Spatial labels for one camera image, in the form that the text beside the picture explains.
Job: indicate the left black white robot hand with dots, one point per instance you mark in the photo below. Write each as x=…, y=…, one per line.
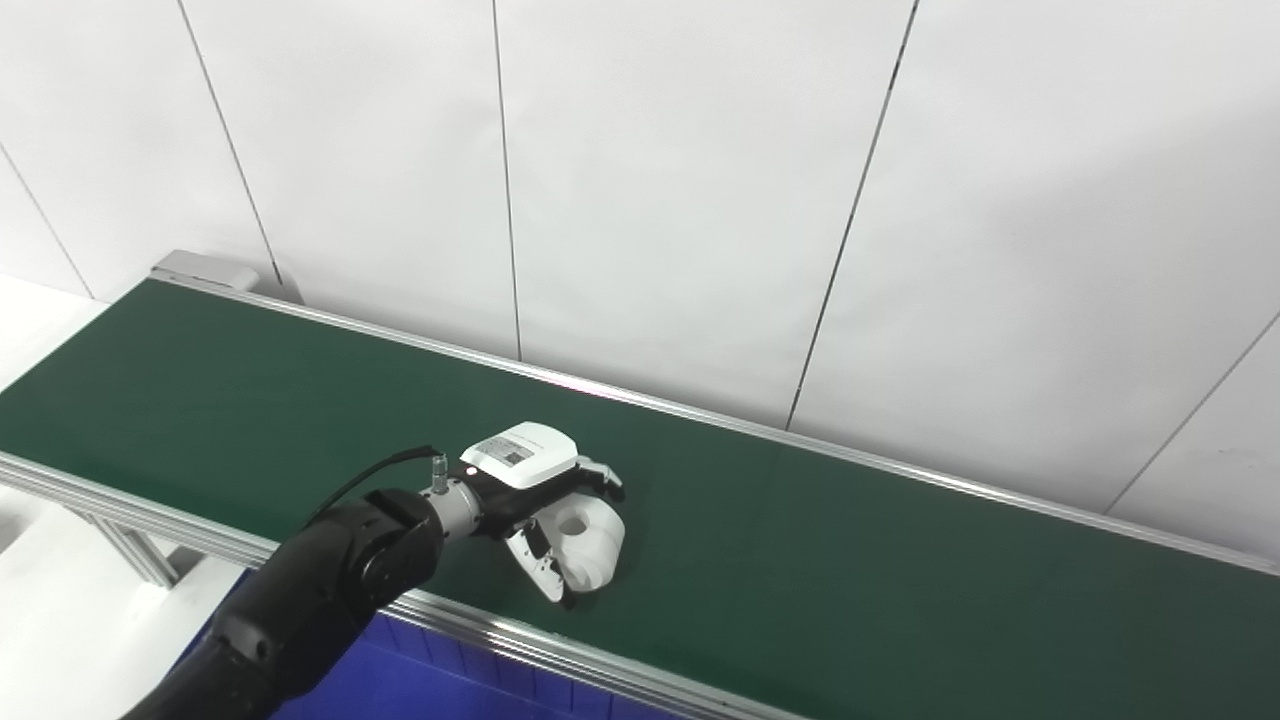
x=525, y=455

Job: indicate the green conveyor belt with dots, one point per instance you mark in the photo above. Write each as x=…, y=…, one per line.
x=850, y=560

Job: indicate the aluminium conveyor support leg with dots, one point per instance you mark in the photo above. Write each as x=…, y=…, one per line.
x=135, y=545

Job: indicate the white round plastic part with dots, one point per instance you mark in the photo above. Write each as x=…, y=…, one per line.
x=595, y=540

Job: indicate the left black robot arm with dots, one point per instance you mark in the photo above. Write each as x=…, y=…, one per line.
x=320, y=590

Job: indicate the blue plastic bin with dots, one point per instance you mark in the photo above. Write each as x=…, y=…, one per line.
x=420, y=675

